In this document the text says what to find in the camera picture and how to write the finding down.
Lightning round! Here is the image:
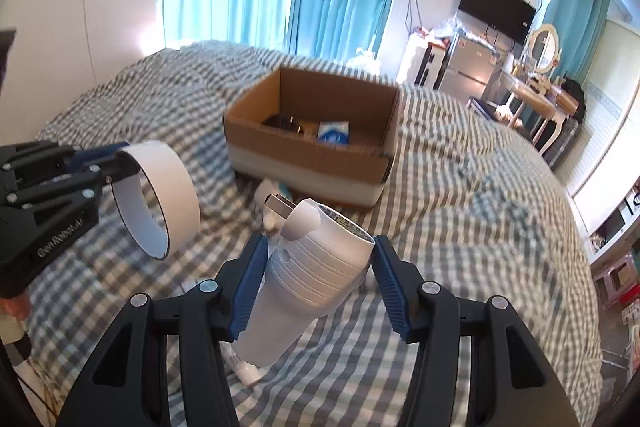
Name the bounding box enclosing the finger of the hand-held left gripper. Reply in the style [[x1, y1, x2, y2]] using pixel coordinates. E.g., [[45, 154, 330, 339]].
[[0, 141, 132, 188], [0, 154, 141, 219]]

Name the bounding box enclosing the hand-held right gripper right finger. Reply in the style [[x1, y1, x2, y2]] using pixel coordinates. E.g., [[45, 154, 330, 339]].
[[372, 234, 581, 427]]

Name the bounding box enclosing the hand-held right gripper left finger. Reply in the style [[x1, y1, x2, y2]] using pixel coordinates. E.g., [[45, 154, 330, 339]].
[[57, 234, 271, 427]]

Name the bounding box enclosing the white tape roll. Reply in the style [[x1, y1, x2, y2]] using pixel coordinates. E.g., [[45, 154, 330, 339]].
[[111, 141, 201, 260]]

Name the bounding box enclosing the white hair dryer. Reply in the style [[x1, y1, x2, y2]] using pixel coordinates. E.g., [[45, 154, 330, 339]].
[[232, 194, 376, 368]]

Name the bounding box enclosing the cardboard box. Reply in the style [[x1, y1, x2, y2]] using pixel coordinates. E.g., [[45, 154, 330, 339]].
[[222, 66, 401, 208]]

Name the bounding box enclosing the person's left hand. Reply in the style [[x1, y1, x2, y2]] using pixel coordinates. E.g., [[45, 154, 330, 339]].
[[0, 297, 30, 322]]

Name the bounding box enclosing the grey checked blanket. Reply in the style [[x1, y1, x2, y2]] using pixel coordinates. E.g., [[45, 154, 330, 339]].
[[20, 39, 603, 427]]

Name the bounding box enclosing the blue and white packet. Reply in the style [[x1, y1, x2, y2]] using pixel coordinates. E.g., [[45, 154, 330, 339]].
[[316, 121, 351, 146]]

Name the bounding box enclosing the dark jar with blue label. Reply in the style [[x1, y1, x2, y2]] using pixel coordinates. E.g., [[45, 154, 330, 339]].
[[262, 114, 303, 135]]

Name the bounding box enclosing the black padded bench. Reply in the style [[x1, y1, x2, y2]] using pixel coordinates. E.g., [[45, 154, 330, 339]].
[[467, 98, 501, 120]]

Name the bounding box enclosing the grey suitcase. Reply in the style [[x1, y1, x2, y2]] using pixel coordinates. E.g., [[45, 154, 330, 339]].
[[542, 117, 581, 168]]

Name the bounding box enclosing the white suitcase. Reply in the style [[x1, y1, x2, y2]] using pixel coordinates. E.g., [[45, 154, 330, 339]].
[[400, 39, 446, 88]]

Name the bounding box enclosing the white plastic bag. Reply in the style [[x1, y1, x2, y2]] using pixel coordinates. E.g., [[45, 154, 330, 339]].
[[350, 48, 383, 72]]

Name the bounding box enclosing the pink plastic stool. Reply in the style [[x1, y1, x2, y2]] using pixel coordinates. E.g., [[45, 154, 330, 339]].
[[595, 252, 640, 310]]

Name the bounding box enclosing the silver small fridge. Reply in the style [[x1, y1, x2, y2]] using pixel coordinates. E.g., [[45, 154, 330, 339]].
[[440, 32, 501, 100]]

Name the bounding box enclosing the round wooden stool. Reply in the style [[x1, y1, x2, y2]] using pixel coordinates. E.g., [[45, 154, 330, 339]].
[[502, 82, 557, 135]]

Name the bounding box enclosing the white dressing table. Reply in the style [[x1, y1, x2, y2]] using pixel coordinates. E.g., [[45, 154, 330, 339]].
[[520, 74, 572, 152]]

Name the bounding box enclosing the black bag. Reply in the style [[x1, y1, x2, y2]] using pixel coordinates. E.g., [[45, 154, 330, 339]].
[[562, 77, 586, 122]]

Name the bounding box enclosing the clear plastic bag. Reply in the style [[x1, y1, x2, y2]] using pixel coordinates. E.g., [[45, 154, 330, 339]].
[[437, 17, 473, 38]]

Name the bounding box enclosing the white oval mirror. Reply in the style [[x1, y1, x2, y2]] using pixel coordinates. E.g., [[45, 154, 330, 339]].
[[527, 23, 558, 75]]

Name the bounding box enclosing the narrow teal curtain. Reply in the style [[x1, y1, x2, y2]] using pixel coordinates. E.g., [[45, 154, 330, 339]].
[[542, 0, 613, 80]]

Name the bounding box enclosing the black wall television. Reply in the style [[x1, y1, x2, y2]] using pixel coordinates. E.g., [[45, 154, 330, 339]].
[[457, 0, 537, 45]]

